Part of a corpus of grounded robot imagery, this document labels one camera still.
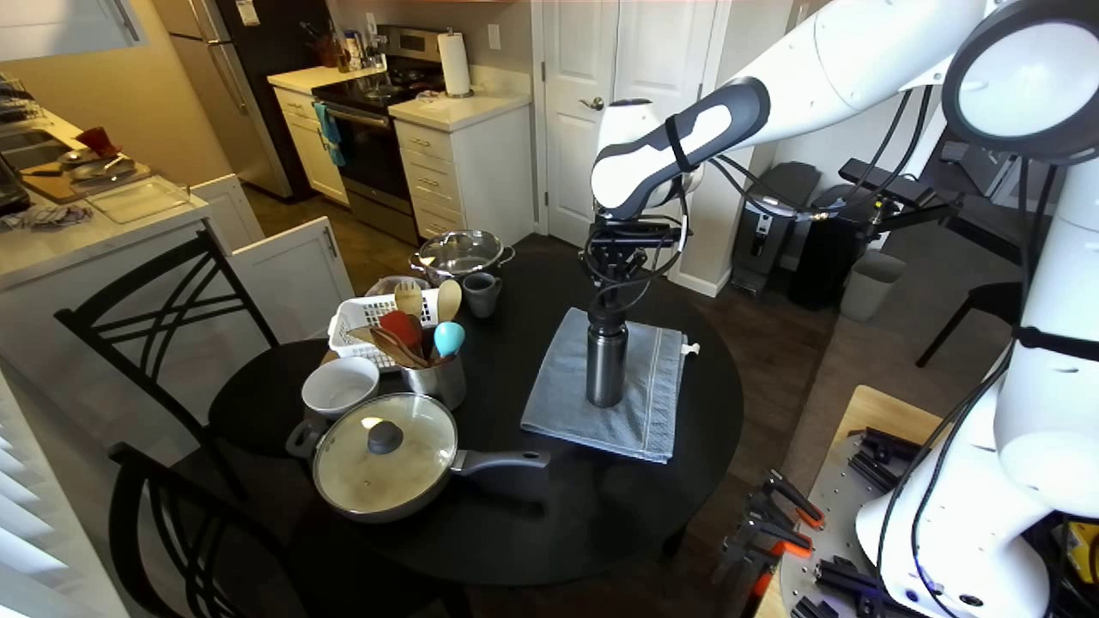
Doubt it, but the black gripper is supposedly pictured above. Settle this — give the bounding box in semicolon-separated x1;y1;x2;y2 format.
579;224;682;294

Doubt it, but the dark steel bottle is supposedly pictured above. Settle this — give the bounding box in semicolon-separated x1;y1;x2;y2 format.
588;317;628;408

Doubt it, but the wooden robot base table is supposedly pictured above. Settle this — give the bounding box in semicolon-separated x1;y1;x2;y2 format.
752;383;942;618

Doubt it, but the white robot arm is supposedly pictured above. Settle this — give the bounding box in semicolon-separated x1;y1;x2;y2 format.
591;0;1099;618

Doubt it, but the light blue towel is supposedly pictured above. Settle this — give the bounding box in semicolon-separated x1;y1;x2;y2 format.
520;310;697;463

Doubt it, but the grey mug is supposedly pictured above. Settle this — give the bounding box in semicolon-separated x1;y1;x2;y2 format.
464;270;500;318

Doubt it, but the white kitchen cabinet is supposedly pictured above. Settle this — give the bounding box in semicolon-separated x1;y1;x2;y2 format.
391;95;535;244

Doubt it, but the white double door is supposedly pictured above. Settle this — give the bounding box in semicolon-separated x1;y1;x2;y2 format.
535;0;729;244

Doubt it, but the round black table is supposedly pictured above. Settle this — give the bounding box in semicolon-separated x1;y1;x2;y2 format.
206;244;748;591

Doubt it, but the steel utensil holder cup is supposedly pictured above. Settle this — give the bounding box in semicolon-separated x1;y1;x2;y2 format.
405;358;468;408

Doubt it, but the red spatula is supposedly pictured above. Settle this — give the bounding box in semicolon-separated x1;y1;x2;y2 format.
376;310;427;358

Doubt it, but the grey trash bin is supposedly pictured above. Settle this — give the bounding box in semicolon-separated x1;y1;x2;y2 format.
842;249;903;318

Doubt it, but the paper towel roll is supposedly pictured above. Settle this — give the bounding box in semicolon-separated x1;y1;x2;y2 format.
436;31;470;95

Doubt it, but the black orange clamp upper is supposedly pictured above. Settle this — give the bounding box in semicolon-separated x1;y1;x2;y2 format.
748;470;824;527

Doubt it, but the black orange clamp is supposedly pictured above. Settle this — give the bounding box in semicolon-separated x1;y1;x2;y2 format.
748;470;824;527
712;510;815;596

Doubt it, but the steel oven stove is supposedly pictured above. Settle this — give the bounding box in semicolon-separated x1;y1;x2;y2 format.
316;24;441;244

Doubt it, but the white lidded frying pan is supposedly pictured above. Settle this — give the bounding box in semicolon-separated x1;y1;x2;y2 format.
286;392;549;520

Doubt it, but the white bowl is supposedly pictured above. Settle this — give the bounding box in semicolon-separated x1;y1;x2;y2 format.
301;358;376;414

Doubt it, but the black orange clamp lower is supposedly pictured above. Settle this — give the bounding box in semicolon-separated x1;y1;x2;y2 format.
712;510;815;596

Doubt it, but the black chair by counter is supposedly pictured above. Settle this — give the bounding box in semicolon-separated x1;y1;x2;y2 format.
55;229;278;445

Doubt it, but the black chair near window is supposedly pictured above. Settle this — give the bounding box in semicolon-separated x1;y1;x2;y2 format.
105;440;475;618

